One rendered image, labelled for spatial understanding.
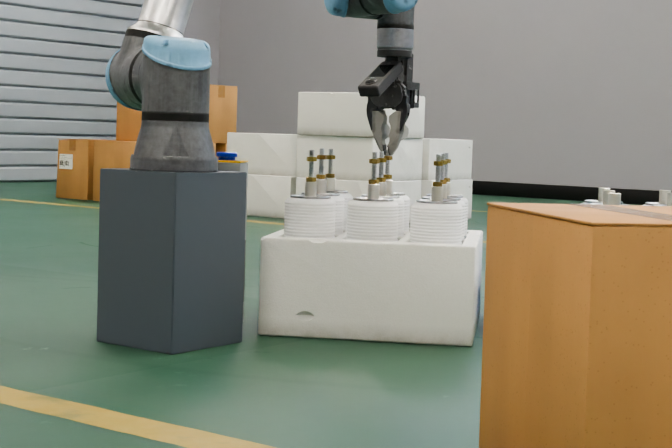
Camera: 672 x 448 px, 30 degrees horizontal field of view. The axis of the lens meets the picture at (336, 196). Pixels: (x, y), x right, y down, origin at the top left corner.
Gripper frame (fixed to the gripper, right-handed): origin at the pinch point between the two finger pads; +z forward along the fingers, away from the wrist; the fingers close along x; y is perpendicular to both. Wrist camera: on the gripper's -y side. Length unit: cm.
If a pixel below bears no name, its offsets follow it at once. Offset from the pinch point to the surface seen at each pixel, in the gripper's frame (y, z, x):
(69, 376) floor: -85, 35, 7
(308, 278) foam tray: -32.0, 23.6, -1.9
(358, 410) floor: -78, 35, -38
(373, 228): -25.2, 14.3, -11.2
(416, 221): -21.1, 12.7, -17.8
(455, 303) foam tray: -22.2, 26.7, -26.7
